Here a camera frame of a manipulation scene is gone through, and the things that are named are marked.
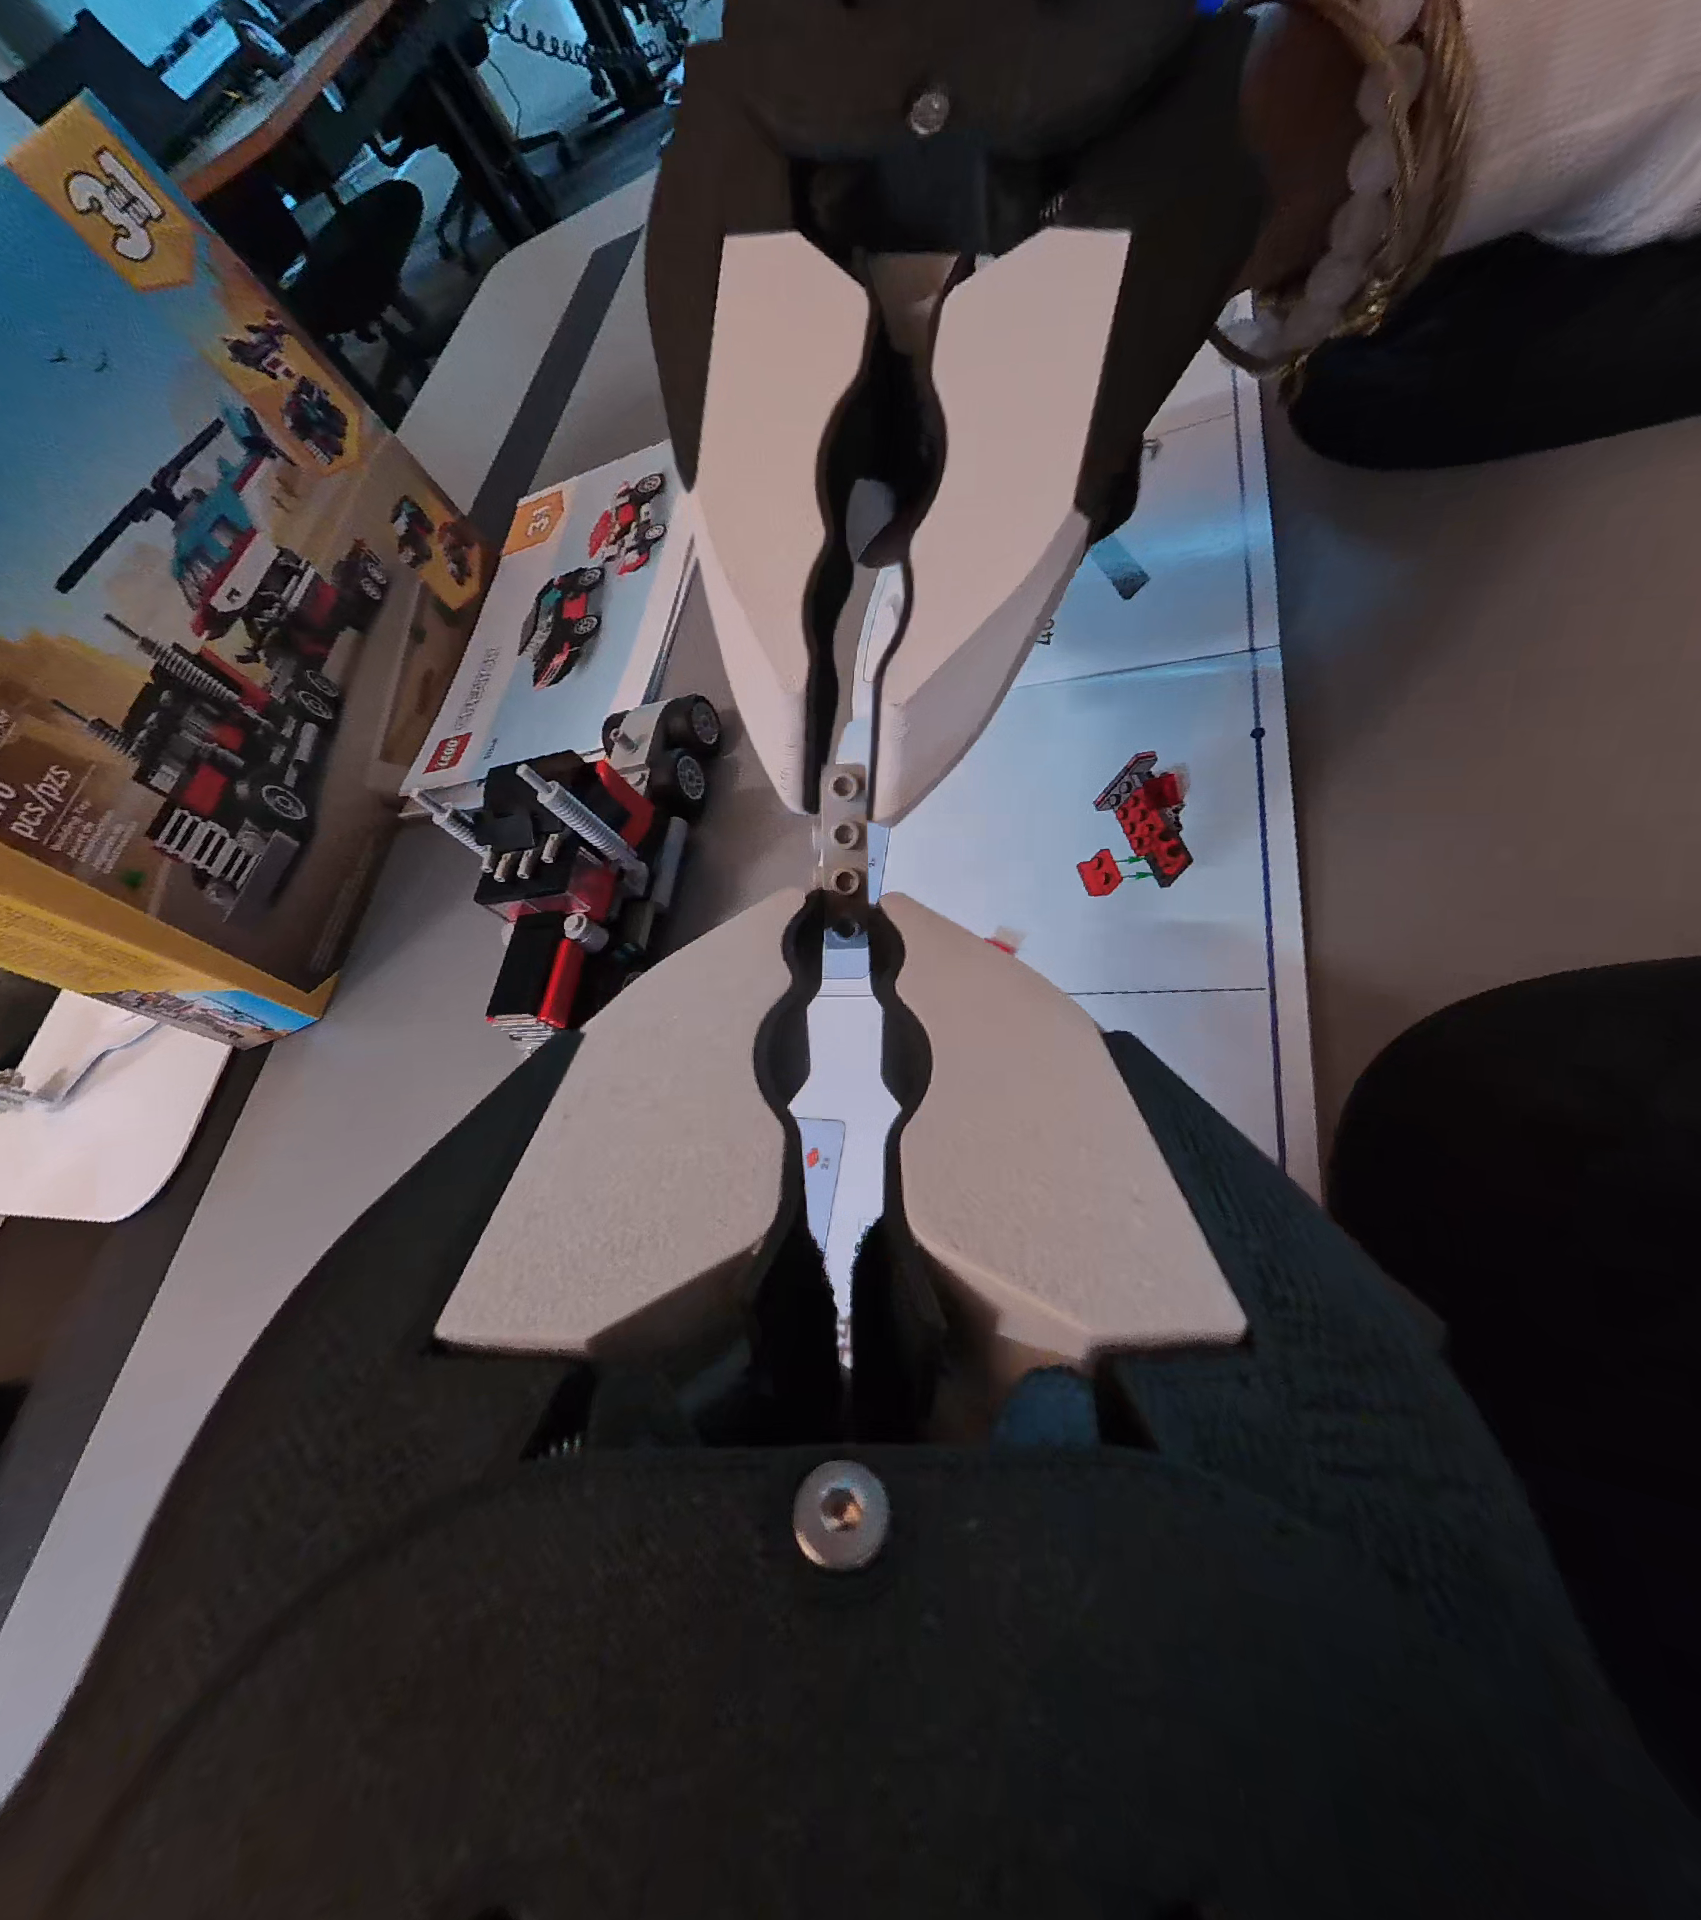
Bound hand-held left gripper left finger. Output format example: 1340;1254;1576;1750
431;894;815;1409

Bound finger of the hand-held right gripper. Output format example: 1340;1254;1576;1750
676;225;889;821
864;222;1135;829

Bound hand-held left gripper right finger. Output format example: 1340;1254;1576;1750
872;893;1252;1416

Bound open lego instruction booklet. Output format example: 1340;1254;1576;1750
790;301;1325;1279

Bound black red lego truck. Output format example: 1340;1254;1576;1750
413;693;724;1038

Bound lego instruction booklet car cover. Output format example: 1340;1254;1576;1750
400;435;701;821

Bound lego set cardboard box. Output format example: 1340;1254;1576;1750
0;91;497;1038

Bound person's right hand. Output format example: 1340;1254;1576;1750
1240;12;1380;294

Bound white rounded pad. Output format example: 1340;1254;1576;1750
0;990;240;1224

